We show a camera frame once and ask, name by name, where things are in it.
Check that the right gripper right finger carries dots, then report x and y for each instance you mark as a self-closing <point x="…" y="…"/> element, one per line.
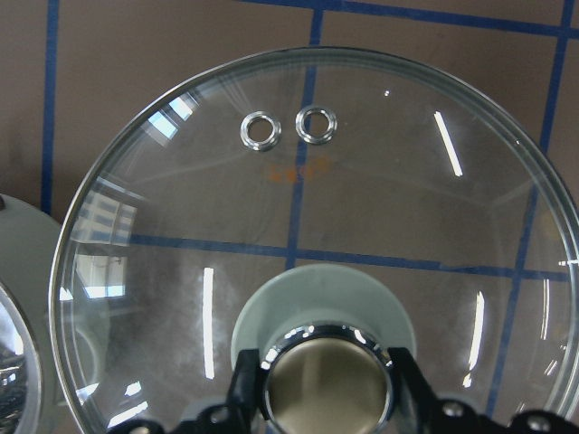
<point x="416" y="395"/>

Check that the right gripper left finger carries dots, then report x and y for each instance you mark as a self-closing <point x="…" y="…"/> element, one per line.
<point x="245" y="395"/>

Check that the glass pot lid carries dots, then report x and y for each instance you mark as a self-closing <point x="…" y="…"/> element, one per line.
<point x="320" y="205"/>

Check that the pale green electric pot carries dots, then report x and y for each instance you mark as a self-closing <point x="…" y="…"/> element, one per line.
<point x="30" y="389"/>

